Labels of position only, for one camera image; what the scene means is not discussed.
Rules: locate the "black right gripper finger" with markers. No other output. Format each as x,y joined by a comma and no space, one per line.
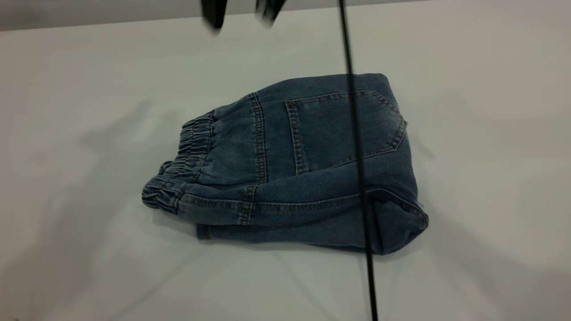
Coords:
269,10
215,13

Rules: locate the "blue denim pants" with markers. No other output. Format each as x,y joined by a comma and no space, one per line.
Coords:
290,178

